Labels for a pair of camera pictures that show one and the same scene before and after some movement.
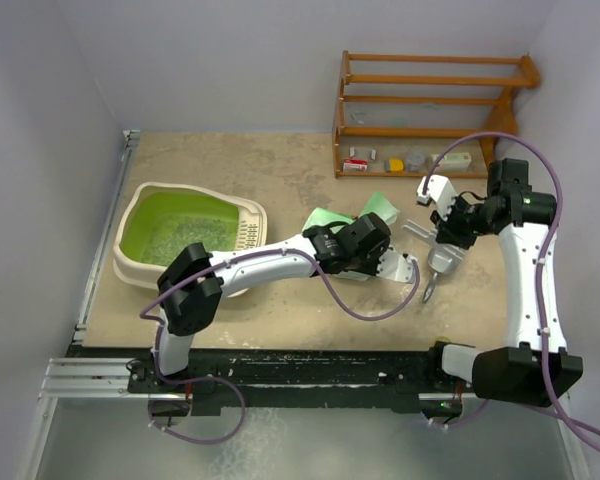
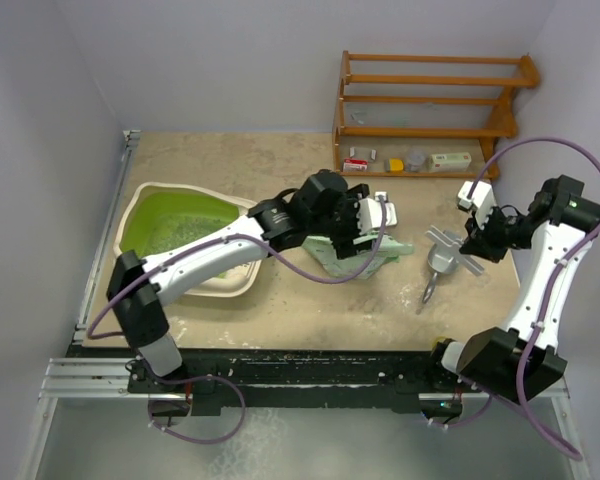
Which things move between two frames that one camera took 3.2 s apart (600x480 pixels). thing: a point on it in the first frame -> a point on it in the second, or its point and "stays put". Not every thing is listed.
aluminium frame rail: x=94 y=378 stays put
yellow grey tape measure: x=396 y=165 stays put
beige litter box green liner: x=161 y=219 stays put
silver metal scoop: x=441 y=259 stays put
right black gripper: x=447 y=230 -> x=480 y=240
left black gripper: x=372 y=271 -> x=346 y=247
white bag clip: x=433 y=234 -> x=456 y=243
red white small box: x=355 y=165 stays put
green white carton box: x=452 y=162 stays put
